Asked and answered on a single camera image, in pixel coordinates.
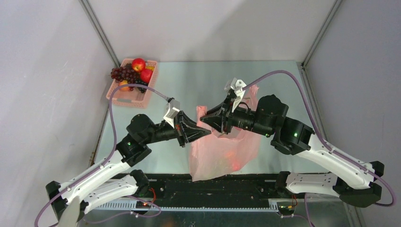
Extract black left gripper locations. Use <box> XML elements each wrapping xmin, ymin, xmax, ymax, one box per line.
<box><xmin>143</xmin><ymin>110</ymin><xmax>211</xmax><ymax>147</ymax></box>

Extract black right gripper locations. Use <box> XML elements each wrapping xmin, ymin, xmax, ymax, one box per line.
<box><xmin>200</xmin><ymin>94</ymin><xmax>273</xmax><ymax>138</ymax></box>

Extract pink printed plastic bag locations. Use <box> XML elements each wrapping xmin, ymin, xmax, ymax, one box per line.
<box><xmin>189</xmin><ymin>105</ymin><xmax>262</xmax><ymax>182</ymax></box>

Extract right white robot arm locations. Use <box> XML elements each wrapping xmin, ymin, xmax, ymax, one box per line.
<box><xmin>200</xmin><ymin>94</ymin><xmax>384</xmax><ymax>208</ymax></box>

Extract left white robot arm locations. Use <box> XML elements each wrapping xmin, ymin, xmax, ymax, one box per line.
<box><xmin>46</xmin><ymin>111</ymin><xmax>211</xmax><ymax>219</ymax></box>

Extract black fake grape bunch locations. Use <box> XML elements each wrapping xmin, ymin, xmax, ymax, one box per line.
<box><xmin>136</xmin><ymin>80</ymin><xmax>148</xmax><ymax>94</ymax></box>

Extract red fake apple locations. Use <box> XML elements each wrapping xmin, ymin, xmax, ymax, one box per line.
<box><xmin>140</xmin><ymin>69</ymin><xmax>153</xmax><ymax>83</ymax></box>

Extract orange fake peach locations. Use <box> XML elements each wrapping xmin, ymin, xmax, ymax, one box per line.
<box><xmin>119</xmin><ymin>80</ymin><xmax>131</xmax><ymax>92</ymax></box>

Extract dark purple fake grapes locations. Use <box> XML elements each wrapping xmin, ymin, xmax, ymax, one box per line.
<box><xmin>110</xmin><ymin>63</ymin><xmax>140</xmax><ymax>86</ymax></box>

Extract pink plastic perforated basket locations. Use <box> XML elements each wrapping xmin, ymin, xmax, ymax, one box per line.
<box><xmin>106</xmin><ymin>59</ymin><xmax>158</xmax><ymax>108</ymax></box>

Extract red apple at basket back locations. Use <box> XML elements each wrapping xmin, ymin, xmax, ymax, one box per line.
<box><xmin>131</xmin><ymin>58</ymin><xmax>146</xmax><ymax>72</ymax></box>

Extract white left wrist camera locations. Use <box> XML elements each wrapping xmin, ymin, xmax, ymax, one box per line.
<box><xmin>163</xmin><ymin>98</ymin><xmax>180</xmax><ymax>129</ymax></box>

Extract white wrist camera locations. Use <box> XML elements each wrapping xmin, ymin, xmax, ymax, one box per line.
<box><xmin>224</xmin><ymin>78</ymin><xmax>246</xmax><ymax>113</ymax></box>
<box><xmin>163</xmin><ymin>98</ymin><xmax>180</xmax><ymax>129</ymax></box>

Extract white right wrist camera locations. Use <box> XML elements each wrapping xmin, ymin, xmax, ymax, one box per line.
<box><xmin>224</xmin><ymin>78</ymin><xmax>246</xmax><ymax>113</ymax></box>

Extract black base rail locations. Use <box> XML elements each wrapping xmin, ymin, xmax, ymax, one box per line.
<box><xmin>119</xmin><ymin>171</ymin><xmax>301</xmax><ymax>209</ymax></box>

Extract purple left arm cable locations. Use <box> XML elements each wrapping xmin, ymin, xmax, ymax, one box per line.
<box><xmin>34</xmin><ymin>83</ymin><xmax>171</xmax><ymax>227</ymax></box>

